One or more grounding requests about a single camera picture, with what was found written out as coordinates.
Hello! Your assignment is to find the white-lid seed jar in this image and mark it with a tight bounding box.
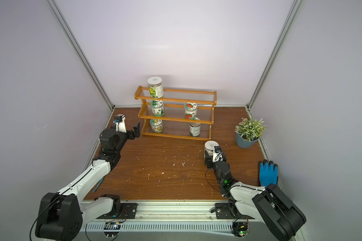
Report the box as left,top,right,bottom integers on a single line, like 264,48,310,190
204,140,219,157
147,76,164,98

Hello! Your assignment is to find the mimosa seed jar green label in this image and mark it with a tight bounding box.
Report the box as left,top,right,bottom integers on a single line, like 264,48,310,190
150,99,165,116

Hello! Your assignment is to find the metal can green label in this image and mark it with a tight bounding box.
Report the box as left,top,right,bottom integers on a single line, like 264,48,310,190
190,123,201,137

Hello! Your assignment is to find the strawberry seed jar red label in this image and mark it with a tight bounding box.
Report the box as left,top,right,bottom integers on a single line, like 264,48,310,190
184,102,198,119

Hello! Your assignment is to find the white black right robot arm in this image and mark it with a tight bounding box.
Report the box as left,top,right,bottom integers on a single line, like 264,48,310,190
204,150,307,241

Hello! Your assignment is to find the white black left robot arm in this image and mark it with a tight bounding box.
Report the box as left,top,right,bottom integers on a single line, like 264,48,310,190
29,122,140,241

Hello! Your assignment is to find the sunflower seed jar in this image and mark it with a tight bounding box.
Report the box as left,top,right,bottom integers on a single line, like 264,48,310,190
150,119,164,133

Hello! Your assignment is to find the orange wooden three-tier shelf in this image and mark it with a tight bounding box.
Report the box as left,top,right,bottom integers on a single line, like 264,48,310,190
134,86,217,141

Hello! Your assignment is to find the blue-grey plant pot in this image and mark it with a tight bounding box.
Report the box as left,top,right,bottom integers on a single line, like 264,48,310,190
235,134,258,149

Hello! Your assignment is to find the green artificial plant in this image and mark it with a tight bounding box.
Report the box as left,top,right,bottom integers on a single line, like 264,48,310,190
235,118,267,141

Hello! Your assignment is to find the blue black work glove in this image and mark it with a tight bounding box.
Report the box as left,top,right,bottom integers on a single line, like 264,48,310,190
258,160,279,187

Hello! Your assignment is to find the right controller board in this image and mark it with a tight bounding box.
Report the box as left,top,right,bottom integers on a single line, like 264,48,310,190
231,222,250,238

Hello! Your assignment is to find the controller board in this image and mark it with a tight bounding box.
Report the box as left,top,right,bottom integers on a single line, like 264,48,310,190
103,222,122,241
231,222,250,238

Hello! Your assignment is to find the left controller board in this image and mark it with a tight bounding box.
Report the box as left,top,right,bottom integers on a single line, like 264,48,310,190
103,222,122,241

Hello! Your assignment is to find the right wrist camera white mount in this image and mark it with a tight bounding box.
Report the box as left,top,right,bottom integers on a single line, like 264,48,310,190
212,146,222,163

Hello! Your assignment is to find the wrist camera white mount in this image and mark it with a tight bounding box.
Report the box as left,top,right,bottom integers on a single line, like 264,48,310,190
212,146,222,163
113,114,127,133

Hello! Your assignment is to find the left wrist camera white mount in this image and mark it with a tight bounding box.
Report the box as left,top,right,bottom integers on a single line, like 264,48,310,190
113,114,127,133

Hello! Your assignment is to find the yellow-handled blue garden fork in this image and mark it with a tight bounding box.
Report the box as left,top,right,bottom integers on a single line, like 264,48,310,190
93,177,104,193

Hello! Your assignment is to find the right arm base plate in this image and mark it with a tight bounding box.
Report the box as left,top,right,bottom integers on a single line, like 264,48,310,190
210,202,244,220

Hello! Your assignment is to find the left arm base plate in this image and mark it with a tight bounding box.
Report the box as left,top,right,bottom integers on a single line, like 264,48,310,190
98,202,138,220

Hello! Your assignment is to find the aluminium front rail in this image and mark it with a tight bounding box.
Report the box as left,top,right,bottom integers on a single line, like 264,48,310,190
78,200,260,224

